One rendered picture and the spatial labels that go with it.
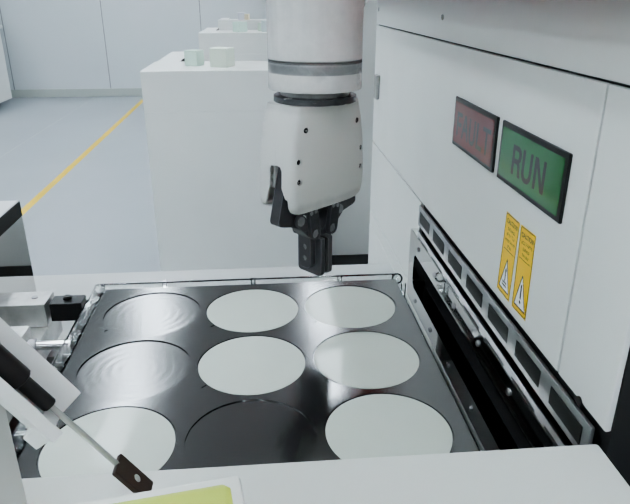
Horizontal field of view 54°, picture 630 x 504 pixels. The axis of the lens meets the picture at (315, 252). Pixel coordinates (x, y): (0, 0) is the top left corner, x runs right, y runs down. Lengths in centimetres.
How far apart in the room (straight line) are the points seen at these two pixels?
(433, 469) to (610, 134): 22
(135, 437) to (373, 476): 22
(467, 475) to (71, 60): 851
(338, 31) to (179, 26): 794
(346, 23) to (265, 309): 31
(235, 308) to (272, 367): 13
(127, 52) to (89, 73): 56
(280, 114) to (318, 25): 8
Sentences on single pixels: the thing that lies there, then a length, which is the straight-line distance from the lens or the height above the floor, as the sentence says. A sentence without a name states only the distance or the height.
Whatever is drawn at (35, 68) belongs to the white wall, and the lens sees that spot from 890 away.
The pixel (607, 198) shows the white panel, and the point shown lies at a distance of 40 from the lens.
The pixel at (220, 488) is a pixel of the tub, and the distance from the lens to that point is 27.
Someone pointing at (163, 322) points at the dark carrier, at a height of 90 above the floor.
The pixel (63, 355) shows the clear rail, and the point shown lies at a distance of 64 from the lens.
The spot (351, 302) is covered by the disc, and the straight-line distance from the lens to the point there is 70.
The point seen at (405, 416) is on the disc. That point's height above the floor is 90.
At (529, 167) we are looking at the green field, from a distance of 49.
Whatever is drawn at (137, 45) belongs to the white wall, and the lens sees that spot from 856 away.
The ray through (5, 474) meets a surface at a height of 100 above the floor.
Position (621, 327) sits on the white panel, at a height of 104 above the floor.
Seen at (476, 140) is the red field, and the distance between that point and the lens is 60.
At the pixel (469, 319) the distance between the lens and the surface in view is 60.
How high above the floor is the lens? 122
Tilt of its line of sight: 23 degrees down
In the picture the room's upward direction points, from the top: straight up
